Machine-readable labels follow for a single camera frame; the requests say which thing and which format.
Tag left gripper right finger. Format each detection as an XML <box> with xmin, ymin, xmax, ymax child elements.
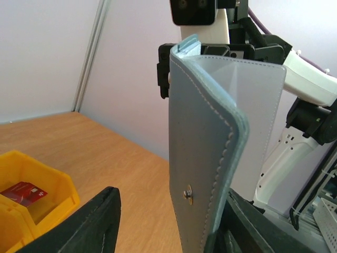
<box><xmin>205</xmin><ymin>189</ymin><xmax>329</xmax><ymax>252</ymax></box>

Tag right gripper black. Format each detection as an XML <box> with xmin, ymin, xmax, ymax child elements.
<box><xmin>156</xmin><ymin>42</ymin><xmax>256</xmax><ymax>100</ymax></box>

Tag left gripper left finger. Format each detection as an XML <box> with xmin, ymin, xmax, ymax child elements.
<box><xmin>18</xmin><ymin>187</ymin><xmax>121</xmax><ymax>253</ymax></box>

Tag blue leather card holder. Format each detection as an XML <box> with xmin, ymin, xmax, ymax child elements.
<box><xmin>168</xmin><ymin>35</ymin><xmax>286</xmax><ymax>252</ymax></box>

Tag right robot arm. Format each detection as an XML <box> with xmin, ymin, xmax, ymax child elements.
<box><xmin>157</xmin><ymin>1</ymin><xmax>336</xmax><ymax>218</ymax></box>

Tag red card in bin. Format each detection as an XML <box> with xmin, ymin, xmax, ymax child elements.
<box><xmin>1</xmin><ymin>181</ymin><xmax>48</xmax><ymax>207</ymax></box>

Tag yellow bin middle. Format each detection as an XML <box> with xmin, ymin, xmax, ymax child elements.
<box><xmin>1</xmin><ymin>204</ymin><xmax>34</xmax><ymax>252</ymax></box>

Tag yellow bin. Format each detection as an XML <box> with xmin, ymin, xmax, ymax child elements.
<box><xmin>1</xmin><ymin>204</ymin><xmax>34</xmax><ymax>252</ymax></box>
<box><xmin>1</xmin><ymin>150</ymin><xmax>80</xmax><ymax>236</ymax></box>

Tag yellow bin right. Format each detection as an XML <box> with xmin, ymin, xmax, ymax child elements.
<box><xmin>1</xmin><ymin>150</ymin><xmax>80</xmax><ymax>236</ymax></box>

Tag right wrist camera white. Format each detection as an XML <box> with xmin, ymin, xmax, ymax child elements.
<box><xmin>170</xmin><ymin>0</ymin><xmax>230</xmax><ymax>44</ymax></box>

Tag slotted cable duct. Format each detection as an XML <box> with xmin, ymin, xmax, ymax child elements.
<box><xmin>313</xmin><ymin>198</ymin><xmax>336</xmax><ymax>252</ymax></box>

